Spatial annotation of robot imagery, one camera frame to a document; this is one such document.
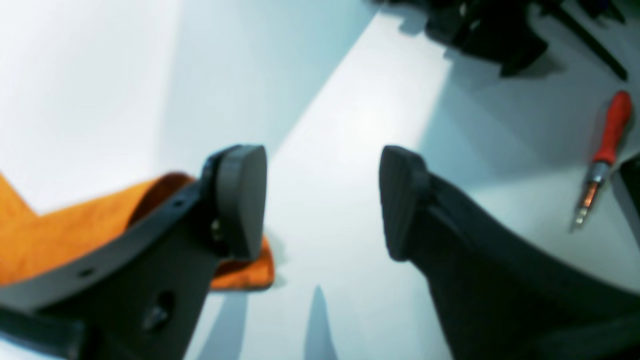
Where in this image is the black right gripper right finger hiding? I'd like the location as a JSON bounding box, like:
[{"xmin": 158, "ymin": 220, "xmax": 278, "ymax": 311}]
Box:
[{"xmin": 379, "ymin": 145, "xmax": 640, "ymax": 360}]

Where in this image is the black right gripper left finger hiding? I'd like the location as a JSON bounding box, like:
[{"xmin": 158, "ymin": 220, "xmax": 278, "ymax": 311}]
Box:
[{"xmin": 1, "ymin": 145, "xmax": 268, "ymax": 360}]

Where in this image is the orange t-shirt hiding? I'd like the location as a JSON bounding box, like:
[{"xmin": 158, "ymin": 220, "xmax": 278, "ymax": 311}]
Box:
[{"xmin": 0, "ymin": 172, "xmax": 276, "ymax": 292}]

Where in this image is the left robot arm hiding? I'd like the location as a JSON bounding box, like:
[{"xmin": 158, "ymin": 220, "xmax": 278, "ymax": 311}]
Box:
[{"xmin": 374, "ymin": 0, "xmax": 628, "ymax": 81}]

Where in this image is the red handled screwdriver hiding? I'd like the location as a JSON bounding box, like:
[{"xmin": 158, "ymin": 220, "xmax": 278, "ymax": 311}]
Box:
[{"xmin": 570, "ymin": 90, "xmax": 633, "ymax": 231}]

